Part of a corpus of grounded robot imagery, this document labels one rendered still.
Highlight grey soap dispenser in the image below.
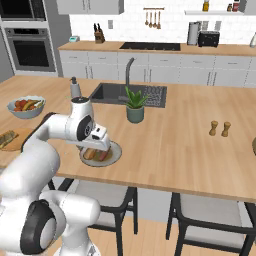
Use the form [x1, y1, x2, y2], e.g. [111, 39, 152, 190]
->
[69, 76, 83, 100]

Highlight wooden shaker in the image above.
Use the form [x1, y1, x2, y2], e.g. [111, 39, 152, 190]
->
[208, 120, 220, 137]
[221, 121, 232, 138]

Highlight black chair with grey seat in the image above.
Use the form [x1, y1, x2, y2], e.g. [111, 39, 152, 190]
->
[47, 177, 139, 256]
[165, 191, 256, 256]

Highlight red-brown sausage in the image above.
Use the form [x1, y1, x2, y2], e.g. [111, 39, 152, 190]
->
[97, 150, 110, 161]

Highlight grey bowl of fruit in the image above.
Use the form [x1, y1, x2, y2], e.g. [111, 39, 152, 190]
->
[6, 95, 47, 120]

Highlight round wooden board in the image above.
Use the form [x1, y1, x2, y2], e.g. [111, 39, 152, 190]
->
[0, 127, 35, 153]

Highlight black hob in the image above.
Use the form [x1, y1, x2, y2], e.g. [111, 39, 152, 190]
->
[118, 41, 182, 52]

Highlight black microwave oven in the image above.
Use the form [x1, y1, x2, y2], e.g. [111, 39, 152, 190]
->
[0, 0, 48, 22]

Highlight grey round bowl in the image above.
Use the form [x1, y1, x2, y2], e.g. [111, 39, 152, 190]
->
[79, 140, 123, 168]

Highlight white wall shelf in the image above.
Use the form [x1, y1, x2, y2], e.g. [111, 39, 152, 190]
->
[183, 9, 246, 16]

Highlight dark grey tap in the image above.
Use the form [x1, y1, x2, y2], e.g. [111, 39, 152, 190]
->
[117, 56, 136, 102]

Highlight brown bun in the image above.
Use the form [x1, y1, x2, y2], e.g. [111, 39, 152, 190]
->
[82, 148, 97, 161]

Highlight rail with hanging wooden tools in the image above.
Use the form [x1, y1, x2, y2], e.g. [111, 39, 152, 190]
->
[142, 6, 166, 31]

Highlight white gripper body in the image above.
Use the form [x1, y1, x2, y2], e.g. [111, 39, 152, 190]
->
[77, 133, 113, 153]

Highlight silver canister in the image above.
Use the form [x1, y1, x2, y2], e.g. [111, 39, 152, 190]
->
[186, 21, 202, 47]

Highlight wooden knife block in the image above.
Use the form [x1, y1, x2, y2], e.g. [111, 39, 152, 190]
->
[92, 22, 106, 45]

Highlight dark sink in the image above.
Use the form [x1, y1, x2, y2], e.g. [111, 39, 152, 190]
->
[88, 82, 168, 109]

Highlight black toaster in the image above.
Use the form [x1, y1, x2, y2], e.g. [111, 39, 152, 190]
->
[197, 29, 221, 48]

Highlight green plant in grey pot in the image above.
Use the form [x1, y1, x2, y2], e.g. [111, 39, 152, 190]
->
[124, 85, 150, 125]

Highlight white wall cupboards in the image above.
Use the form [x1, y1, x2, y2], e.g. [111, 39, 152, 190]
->
[55, 0, 125, 16]

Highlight white base cupboards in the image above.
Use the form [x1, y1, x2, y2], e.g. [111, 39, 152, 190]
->
[58, 49, 256, 89]

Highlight steel built-in oven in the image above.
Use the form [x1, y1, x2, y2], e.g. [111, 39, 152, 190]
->
[0, 20, 58, 78]

